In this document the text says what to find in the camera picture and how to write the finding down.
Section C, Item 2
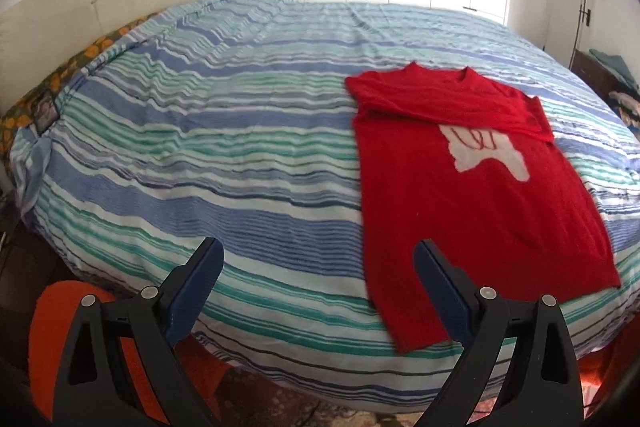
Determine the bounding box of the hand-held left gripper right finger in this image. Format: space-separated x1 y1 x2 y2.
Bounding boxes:
413 238 586 427

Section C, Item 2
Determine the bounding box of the pile of mixed clothes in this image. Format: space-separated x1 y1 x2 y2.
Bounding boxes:
607 89 640 126

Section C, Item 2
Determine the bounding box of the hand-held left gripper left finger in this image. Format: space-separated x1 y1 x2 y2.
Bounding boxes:
52 237 225 427

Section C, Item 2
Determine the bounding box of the teal folded cloth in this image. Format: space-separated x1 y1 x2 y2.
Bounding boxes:
589 49 640 90

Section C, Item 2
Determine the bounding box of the red sweater with white print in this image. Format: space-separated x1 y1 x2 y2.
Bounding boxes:
345 62 622 355

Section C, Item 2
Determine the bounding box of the blue green striped duvet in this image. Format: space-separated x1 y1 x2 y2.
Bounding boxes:
10 0 640 413

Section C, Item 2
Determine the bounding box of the dark wooden dresser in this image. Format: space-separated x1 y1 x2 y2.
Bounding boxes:
570 49 626 104

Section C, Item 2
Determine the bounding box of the orange patterned pillow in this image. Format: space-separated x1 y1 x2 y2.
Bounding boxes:
0 14 161 158

